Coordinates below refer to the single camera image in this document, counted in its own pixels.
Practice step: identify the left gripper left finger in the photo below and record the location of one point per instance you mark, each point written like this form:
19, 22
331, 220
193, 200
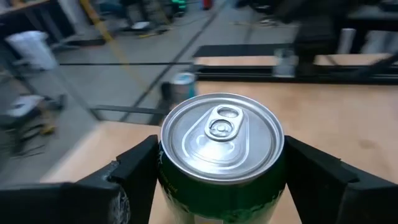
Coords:
77, 202

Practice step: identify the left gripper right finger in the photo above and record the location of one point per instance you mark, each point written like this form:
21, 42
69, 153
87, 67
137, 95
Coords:
342, 199

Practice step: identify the green Sprite can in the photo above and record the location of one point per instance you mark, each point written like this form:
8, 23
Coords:
220, 149

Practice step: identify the blue silver Red Bull can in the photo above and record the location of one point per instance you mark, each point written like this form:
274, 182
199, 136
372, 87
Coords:
183, 88

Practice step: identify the white plastic bag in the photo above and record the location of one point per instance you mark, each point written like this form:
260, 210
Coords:
31, 49

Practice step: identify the black aluminium table frame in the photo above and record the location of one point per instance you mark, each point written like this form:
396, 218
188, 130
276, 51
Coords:
311, 76

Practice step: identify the silver mounting bracket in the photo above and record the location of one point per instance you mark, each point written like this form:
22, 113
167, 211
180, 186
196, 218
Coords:
284, 63

